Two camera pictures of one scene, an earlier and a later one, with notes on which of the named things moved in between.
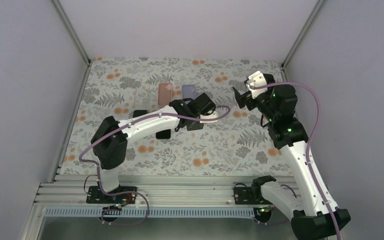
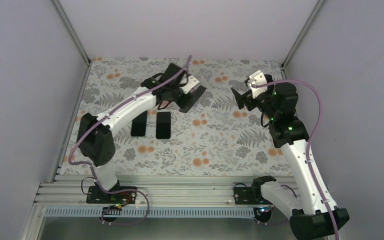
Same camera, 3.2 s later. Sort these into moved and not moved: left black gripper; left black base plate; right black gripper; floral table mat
Moved: left black gripper
Not moved: right black gripper; left black base plate; floral table mat
